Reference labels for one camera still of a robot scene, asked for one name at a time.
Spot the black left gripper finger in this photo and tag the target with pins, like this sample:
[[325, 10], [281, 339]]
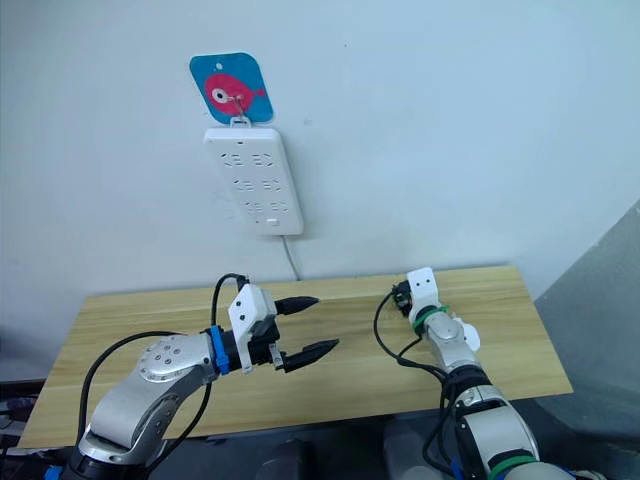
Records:
[[297, 304], [310, 352]]

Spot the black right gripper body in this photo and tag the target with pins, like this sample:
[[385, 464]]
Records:
[[402, 297]]

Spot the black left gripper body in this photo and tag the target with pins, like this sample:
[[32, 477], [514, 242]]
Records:
[[262, 350]]

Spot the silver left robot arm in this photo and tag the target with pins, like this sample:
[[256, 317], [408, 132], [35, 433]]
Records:
[[165, 365]]

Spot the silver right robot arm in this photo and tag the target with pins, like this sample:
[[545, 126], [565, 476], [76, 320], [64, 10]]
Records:
[[500, 435]]

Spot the blue left wrist clamp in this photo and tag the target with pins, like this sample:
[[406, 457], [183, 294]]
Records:
[[219, 350]]

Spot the white power strip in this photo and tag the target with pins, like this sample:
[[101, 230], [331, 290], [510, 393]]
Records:
[[260, 180]]

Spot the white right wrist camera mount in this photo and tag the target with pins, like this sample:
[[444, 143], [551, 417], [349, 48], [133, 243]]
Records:
[[425, 290]]

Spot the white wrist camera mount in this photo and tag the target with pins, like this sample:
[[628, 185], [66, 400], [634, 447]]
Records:
[[425, 290], [247, 305]]

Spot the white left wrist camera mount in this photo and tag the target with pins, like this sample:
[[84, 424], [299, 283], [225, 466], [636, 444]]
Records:
[[247, 305]]

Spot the metal wall hook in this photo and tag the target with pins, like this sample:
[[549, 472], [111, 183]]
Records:
[[240, 107]]

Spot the blue fish wall hook plate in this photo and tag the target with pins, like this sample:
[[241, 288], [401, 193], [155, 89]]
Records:
[[250, 75]]

